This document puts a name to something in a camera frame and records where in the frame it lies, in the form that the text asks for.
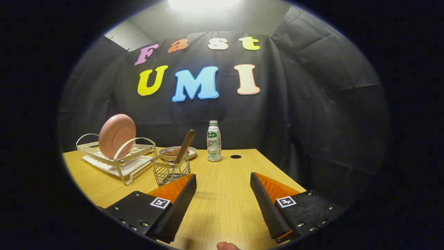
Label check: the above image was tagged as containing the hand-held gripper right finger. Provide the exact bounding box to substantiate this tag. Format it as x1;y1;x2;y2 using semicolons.
250;172;344;244

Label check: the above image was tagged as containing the black backdrop cloth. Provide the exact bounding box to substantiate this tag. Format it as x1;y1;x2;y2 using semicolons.
58;5;391;209

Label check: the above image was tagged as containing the bright ceiling light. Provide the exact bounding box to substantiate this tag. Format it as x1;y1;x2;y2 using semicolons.
168;0;241;11

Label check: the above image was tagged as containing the white green label bottle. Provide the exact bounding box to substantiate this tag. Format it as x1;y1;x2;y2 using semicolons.
207;120;222;162

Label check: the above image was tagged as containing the white wire dish rack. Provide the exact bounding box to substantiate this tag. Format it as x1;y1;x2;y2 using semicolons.
76;133;157;185

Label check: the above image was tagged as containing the pink plate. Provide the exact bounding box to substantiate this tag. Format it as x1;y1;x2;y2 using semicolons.
99;114;137;159

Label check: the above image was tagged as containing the beige round plate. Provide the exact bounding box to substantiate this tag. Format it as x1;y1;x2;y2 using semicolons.
159;146;197;161

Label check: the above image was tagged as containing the white drip tray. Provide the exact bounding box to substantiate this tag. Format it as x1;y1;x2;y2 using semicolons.
82;154;153;185

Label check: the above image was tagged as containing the metal wire basket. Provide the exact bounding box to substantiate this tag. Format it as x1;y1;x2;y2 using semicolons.
151;151;191;187

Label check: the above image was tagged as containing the wooden handle spoon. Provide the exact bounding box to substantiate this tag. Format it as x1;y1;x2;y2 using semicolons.
173;129;196;165

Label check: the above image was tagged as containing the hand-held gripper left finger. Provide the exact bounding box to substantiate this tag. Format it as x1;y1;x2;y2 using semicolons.
98;174;197;244

